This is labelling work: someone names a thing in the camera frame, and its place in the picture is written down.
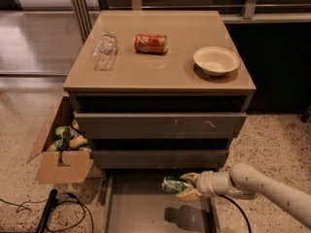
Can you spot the bottom grey open drawer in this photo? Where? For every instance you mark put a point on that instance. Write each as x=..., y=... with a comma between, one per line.
x=136, y=203

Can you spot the black bar on floor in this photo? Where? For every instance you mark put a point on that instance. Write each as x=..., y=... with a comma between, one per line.
x=51, y=203

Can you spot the metal railing frame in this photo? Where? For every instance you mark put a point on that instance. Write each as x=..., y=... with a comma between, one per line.
x=232, y=11

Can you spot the white paper bowl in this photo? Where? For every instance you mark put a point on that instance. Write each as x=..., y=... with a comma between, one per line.
x=216, y=61

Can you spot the green soda can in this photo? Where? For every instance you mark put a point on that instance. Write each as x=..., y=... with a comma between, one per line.
x=175, y=185

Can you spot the top grey drawer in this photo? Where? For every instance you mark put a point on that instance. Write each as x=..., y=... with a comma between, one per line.
x=161, y=125

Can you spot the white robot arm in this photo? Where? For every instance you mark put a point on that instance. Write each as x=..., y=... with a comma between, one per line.
x=243, y=181

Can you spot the cardboard box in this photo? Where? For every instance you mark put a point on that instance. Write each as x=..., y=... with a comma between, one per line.
x=65, y=153

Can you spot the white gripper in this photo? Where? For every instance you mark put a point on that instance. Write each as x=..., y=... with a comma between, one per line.
x=207, y=183

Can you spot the orange soda can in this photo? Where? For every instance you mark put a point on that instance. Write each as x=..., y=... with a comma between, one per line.
x=150, y=43

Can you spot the clear plastic bottle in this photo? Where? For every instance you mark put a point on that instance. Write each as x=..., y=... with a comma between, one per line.
x=105, y=52

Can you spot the middle grey drawer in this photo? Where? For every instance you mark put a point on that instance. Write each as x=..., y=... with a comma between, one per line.
x=159, y=159

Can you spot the green chip bag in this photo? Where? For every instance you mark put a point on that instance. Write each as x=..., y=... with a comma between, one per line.
x=68, y=138

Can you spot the grey drawer cabinet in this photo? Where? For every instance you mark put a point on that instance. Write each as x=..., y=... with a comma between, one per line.
x=158, y=83

